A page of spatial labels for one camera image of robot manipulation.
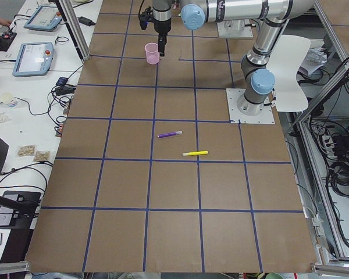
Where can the yellow marker pen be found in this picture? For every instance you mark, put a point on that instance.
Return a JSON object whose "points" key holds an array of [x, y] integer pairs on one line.
{"points": [[195, 153]]}

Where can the pink mesh cup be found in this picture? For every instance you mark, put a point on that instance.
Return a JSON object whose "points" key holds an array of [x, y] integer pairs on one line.
{"points": [[152, 53]]}

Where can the black power adapter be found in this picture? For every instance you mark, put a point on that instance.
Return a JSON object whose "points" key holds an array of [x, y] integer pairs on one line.
{"points": [[86, 21]]}

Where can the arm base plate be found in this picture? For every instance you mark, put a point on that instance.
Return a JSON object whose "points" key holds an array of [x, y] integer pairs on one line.
{"points": [[243, 112], [240, 29]]}

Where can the near blue teach pendant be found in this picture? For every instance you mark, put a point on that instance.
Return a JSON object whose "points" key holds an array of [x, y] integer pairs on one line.
{"points": [[34, 59]]}

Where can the black camera stand base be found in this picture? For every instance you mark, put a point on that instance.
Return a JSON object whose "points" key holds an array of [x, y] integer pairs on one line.
{"points": [[17, 209]]}

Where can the purple marker pen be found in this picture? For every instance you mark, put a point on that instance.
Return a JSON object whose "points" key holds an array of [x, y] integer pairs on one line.
{"points": [[170, 134]]}

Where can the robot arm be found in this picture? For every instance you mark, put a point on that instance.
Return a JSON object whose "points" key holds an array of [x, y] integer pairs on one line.
{"points": [[274, 16]]}

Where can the aluminium frame post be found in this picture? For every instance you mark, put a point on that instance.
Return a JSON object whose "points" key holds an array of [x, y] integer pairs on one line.
{"points": [[72, 24]]}

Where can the blue teach pendant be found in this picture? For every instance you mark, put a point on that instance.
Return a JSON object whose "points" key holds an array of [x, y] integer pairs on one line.
{"points": [[45, 18], [34, 59]]}

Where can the far blue teach pendant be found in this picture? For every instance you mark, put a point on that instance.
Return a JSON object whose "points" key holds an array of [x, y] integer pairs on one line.
{"points": [[45, 18]]}

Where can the white plastic chair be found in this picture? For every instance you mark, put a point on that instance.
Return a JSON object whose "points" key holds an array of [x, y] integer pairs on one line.
{"points": [[284, 62]]}

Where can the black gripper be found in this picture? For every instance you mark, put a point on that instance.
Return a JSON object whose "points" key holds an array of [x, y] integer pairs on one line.
{"points": [[162, 25]]}

